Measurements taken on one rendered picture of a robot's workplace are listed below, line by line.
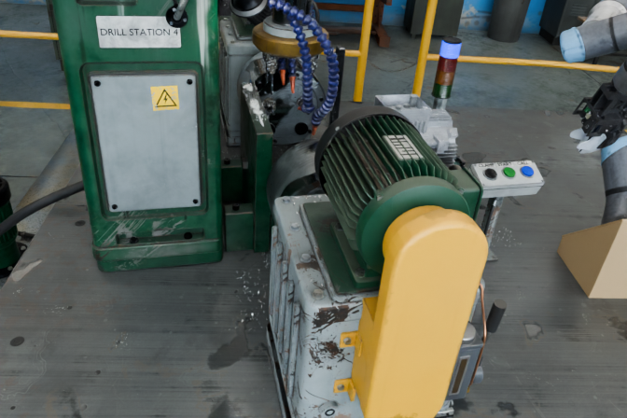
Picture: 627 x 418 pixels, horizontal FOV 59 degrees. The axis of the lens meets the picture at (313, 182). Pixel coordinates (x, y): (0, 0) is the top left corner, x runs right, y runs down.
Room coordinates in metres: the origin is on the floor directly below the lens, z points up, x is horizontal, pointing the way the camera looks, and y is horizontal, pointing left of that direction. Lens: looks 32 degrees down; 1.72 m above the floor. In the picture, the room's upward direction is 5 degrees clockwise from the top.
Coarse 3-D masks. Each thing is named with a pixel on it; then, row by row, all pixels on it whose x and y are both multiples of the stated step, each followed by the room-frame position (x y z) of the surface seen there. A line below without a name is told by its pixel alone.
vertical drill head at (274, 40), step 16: (288, 0) 1.25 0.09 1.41; (304, 0) 1.26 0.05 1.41; (272, 16) 1.28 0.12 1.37; (256, 32) 1.26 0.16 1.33; (272, 32) 1.24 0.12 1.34; (288, 32) 1.23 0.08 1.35; (304, 32) 1.24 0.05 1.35; (272, 48) 1.21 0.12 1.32; (288, 48) 1.21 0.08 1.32; (320, 48) 1.24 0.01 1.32; (272, 64) 1.24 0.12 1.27; (272, 80) 1.25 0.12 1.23
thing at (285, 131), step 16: (256, 64) 1.58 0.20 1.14; (240, 80) 1.60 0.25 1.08; (256, 80) 1.49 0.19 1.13; (288, 80) 1.51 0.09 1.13; (240, 96) 1.55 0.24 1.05; (272, 96) 1.50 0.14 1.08; (288, 96) 1.51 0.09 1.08; (320, 96) 1.54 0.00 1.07; (272, 112) 1.42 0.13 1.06; (288, 112) 1.51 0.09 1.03; (272, 128) 1.49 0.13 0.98; (288, 128) 1.51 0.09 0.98; (304, 128) 1.52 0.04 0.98; (288, 144) 1.52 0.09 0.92
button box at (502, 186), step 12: (480, 168) 1.18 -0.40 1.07; (492, 168) 1.19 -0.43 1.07; (504, 168) 1.19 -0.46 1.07; (516, 168) 1.20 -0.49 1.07; (480, 180) 1.15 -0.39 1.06; (492, 180) 1.15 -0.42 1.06; (504, 180) 1.16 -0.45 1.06; (516, 180) 1.17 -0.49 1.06; (528, 180) 1.17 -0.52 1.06; (540, 180) 1.18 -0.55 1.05; (492, 192) 1.15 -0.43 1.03; (504, 192) 1.16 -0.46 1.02; (516, 192) 1.17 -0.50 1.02; (528, 192) 1.18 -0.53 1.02
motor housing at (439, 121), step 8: (432, 112) 1.42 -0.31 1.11; (440, 112) 1.41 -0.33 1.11; (432, 120) 1.38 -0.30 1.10; (440, 120) 1.37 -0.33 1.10; (448, 120) 1.38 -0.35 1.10; (432, 128) 1.36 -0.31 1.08; (440, 128) 1.37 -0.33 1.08; (448, 128) 1.37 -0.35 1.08; (424, 136) 1.34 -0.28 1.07; (432, 136) 1.34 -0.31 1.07; (432, 144) 1.32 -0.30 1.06; (448, 152) 1.33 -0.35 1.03; (456, 152) 1.33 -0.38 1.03; (448, 160) 1.33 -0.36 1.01
